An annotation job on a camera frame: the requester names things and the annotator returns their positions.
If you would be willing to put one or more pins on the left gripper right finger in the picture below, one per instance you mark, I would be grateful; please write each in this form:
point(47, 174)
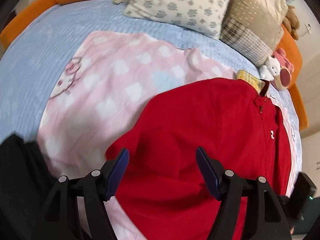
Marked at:
point(264, 216)

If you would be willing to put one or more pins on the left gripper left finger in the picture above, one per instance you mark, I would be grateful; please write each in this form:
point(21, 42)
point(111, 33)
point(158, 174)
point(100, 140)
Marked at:
point(59, 218)

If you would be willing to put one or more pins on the red knit sweater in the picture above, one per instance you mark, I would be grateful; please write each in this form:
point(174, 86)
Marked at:
point(162, 190)

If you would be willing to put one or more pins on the pink bear plush toy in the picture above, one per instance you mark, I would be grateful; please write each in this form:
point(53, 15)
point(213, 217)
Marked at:
point(283, 79)

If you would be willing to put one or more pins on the pink checked cartoon blanket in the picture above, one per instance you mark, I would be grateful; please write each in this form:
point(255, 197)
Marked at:
point(102, 92)

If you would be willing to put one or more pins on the white plush toy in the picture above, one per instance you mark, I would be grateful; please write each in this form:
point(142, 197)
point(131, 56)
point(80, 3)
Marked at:
point(270, 69)

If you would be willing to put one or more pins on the light blue quilted bedspread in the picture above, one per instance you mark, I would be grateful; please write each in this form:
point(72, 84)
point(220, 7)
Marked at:
point(33, 63)

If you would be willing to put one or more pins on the beige plaid pillow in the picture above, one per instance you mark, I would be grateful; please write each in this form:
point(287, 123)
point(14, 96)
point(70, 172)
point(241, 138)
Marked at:
point(251, 30)

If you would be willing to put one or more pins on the brown teddy bear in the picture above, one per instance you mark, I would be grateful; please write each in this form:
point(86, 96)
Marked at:
point(291, 22)

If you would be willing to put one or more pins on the floral white pillow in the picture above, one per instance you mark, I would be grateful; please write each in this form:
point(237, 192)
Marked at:
point(203, 16)

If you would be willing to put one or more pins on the orange bed frame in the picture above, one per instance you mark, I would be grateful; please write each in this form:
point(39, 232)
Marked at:
point(24, 18)

